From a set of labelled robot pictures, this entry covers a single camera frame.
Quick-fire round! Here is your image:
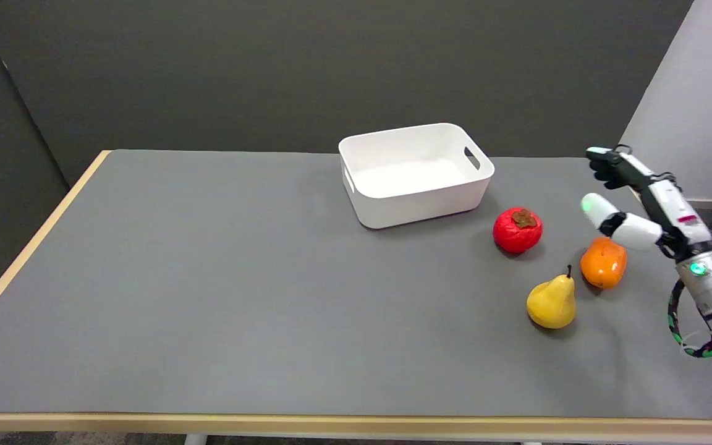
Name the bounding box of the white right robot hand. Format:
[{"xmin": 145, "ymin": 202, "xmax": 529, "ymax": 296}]
[{"xmin": 580, "ymin": 145, "xmax": 712, "ymax": 261}]

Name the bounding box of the gray table mat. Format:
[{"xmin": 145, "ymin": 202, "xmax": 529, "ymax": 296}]
[{"xmin": 0, "ymin": 149, "xmax": 712, "ymax": 421}]

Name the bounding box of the black green braided cable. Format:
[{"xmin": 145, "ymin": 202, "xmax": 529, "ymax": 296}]
[{"xmin": 667, "ymin": 279, "xmax": 712, "ymax": 358}]

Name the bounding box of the white plastic storage bin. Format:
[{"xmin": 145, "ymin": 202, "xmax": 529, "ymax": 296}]
[{"xmin": 338, "ymin": 122, "xmax": 496, "ymax": 230}]

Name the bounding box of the yellow pear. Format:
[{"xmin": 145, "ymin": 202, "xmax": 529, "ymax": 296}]
[{"xmin": 526, "ymin": 265, "xmax": 577, "ymax": 329}]

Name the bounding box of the orange persimmon fruit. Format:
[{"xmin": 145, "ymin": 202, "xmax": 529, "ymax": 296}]
[{"xmin": 580, "ymin": 237, "xmax": 628, "ymax": 290}]

